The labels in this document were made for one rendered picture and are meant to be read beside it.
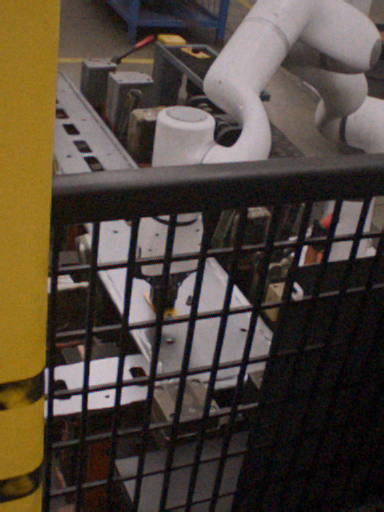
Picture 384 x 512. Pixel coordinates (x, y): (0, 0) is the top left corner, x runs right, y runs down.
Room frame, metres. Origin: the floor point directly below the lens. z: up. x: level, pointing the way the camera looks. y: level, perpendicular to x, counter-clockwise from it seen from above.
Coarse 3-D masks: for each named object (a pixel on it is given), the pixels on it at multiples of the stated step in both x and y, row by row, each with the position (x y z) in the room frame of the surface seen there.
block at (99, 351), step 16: (64, 352) 0.92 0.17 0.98; (80, 352) 0.93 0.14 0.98; (96, 352) 0.94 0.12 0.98; (112, 352) 0.94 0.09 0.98; (64, 384) 0.91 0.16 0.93; (64, 400) 0.90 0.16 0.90; (64, 432) 0.93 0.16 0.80; (64, 464) 0.91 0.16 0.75; (64, 480) 0.90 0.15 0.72; (64, 496) 0.88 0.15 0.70
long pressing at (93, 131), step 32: (64, 96) 1.94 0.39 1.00; (96, 128) 1.76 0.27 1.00; (64, 160) 1.55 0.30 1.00; (128, 160) 1.59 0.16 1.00; (192, 288) 1.12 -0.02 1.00; (224, 288) 1.14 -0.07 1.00; (160, 352) 0.94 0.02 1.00; (192, 352) 0.95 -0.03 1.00; (224, 352) 0.96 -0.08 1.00; (256, 352) 0.97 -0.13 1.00; (224, 384) 0.89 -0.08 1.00
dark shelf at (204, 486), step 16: (176, 448) 0.71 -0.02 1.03; (192, 448) 0.71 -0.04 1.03; (208, 448) 0.72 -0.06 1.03; (128, 464) 0.67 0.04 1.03; (160, 464) 0.68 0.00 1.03; (208, 464) 0.69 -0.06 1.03; (240, 464) 0.70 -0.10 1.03; (144, 480) 0.65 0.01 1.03; (160, 480) 0.65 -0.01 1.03; (176, 480) 0.65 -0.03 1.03; (208, 480) 0.66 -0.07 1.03; (224, 480) 0.67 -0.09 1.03; (128, 496) 0.62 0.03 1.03; (144, 496) 0.62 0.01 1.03; (176, 496) 0.63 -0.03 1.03
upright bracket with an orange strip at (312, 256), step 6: (318, 222) 1.06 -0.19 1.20; (312, 228) 1.07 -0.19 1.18; (318, 228) 1.05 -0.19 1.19; (324, 228) 1.04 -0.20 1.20; (312, 234) 1.06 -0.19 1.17; (318, 234) 1.05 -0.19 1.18; (324, 234) 1.05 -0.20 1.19; (312, 246) 1.06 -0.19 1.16; (318, 246) 1.04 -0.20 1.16; (324, 246) 1.05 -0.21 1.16; (306, 252) 1.07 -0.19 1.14; (312, 252) 1.05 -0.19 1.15; (318, 252) 1.04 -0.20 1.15; (306, 258) 1.06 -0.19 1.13; (312, 258) 1.05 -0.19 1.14; (318, 258) 1.04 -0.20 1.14
